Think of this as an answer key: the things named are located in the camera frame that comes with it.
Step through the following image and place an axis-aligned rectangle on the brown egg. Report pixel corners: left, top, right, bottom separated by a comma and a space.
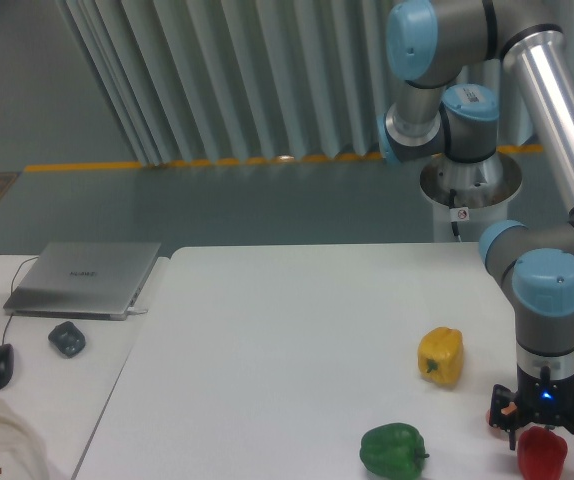
485, 403, 515, 429

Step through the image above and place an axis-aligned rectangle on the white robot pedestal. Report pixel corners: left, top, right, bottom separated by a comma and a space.
420, 153, 522, 242

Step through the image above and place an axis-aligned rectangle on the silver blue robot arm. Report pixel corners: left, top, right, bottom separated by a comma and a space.
379, 1, 574, 437

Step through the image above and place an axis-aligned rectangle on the silver laptop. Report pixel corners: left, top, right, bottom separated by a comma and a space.
3, 242, 160, 320

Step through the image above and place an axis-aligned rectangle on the grey folding partition curtain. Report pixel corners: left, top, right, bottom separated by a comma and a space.
56, 0, 543, 166

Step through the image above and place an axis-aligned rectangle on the small black plastic object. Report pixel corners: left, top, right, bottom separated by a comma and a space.
48, 321, 86, 359

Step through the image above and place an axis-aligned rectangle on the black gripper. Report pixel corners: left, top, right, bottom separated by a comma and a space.
487, 368, 574, 450

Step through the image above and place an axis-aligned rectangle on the white side table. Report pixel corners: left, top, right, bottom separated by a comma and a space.
0, 255, 169, 479

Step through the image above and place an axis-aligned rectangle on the yellow bell pepper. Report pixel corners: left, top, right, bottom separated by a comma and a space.
417, 327, 464, 387

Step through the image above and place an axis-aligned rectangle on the green bell pepper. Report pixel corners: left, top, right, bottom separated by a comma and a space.
359, 422, 429, 479

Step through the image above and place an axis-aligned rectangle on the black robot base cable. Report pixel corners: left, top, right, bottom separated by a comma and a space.
447, 188, 464, 243

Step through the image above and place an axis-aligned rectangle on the black mouse cable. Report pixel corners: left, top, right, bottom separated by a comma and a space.
0, 252, 41, 347

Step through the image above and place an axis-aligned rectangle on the red bell pepper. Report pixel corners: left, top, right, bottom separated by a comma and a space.
517, 426, 568, 480

